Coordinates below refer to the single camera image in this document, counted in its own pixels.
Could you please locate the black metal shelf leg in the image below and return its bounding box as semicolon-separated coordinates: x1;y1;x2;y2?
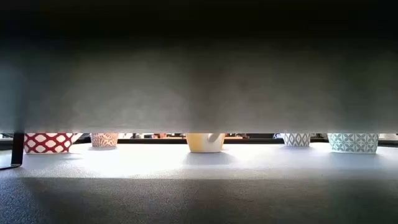
0;133;25;171

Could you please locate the black table edge rail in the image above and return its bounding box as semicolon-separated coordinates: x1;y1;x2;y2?
0;138;398;151

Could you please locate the grey diamond pattern mug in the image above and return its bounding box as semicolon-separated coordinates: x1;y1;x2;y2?
280;133;312;147

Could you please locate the red white lattice mug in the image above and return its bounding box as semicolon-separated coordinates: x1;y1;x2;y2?
24;133;83;154

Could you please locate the yellow mug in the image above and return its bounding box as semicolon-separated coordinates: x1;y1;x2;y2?
185;133;226;154

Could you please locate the grey shelf board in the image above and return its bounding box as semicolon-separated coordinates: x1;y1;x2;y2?
0;0;398;135

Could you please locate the green floral tile mug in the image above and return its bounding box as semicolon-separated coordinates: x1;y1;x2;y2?
326;133;379;155

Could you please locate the pink leaf pattern mug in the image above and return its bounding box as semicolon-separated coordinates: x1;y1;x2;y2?
90;133;119;148

